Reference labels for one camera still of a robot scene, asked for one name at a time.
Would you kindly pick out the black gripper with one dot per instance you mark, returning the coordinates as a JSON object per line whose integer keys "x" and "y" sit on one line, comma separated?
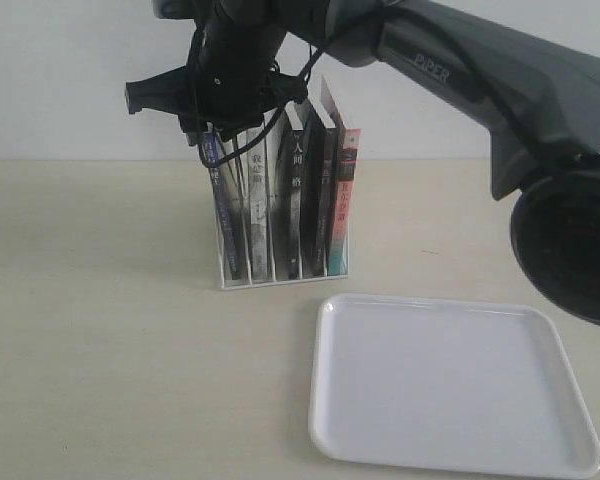
{"x": 231, "y": 64}

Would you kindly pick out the blue moon cover book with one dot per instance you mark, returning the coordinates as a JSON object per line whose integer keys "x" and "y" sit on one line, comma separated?
{"x": 211, "y": 154}

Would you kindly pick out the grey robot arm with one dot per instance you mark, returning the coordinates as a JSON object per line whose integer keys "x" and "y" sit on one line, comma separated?
{"x": 539, "y": 102}

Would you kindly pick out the black white spine book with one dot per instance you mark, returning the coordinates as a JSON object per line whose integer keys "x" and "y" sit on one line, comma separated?
{"x": 288, "y": 183}

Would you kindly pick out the white grey spine book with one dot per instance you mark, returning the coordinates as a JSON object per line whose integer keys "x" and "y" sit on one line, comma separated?
{"x": 260, "y": 161}

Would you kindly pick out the red teal spine book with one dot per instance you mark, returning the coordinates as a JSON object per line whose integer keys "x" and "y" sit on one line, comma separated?
{"x": 348, "y": 134}

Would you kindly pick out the white plastic tray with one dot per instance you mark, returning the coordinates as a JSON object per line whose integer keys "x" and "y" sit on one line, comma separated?
{"x": 447, "y": 385}

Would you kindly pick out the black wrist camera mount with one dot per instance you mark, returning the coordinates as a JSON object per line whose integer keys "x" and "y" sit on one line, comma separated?
{"x": 155, "y": 95}

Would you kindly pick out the white wire book rack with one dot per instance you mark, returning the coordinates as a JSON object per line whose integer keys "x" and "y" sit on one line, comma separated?
{"x": 236, "y": 174}

